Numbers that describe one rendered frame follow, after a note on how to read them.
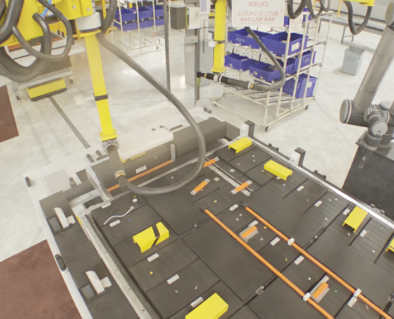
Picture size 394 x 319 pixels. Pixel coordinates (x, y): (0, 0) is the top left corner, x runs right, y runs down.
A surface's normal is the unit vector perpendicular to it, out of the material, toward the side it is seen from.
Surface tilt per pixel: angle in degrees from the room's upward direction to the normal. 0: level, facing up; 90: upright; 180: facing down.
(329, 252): 0
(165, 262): 0
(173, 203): 0
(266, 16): 90
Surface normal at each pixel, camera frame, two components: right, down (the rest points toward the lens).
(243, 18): -0.05, 0.60
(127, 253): 0.00, -0.80
